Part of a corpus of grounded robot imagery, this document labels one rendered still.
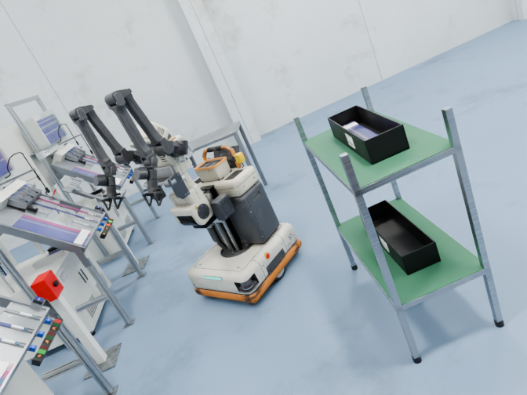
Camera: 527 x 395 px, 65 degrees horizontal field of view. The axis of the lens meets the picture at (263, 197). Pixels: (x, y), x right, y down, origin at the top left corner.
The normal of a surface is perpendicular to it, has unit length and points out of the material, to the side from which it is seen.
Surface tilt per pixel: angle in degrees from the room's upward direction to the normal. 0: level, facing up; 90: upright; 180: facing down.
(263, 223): 90
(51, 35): 90
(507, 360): 0
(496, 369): 0
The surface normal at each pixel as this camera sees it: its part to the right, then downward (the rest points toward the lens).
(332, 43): 0.15, 0.33
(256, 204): 0.75, -0.06
